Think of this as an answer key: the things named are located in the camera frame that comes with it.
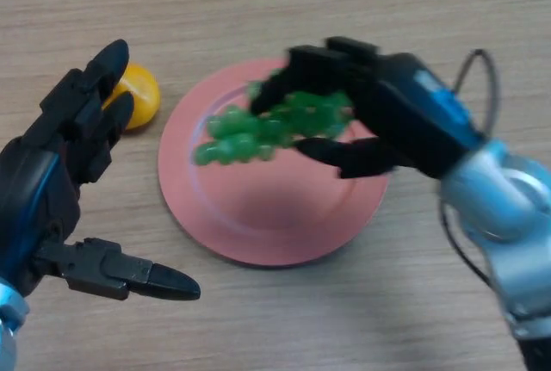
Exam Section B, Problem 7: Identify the green grapes bunch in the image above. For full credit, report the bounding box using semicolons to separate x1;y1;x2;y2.
192;68;356;168

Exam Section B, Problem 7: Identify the yellow orange fruit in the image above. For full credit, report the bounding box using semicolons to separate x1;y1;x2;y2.
102;63;162;132

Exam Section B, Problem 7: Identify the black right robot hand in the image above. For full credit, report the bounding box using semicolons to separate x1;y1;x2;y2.
249;36;487;181

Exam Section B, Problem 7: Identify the pink round plate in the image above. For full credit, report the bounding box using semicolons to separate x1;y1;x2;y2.
158;58;390;268

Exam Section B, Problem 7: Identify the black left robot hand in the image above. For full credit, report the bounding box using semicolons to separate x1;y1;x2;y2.
0;38;201;302

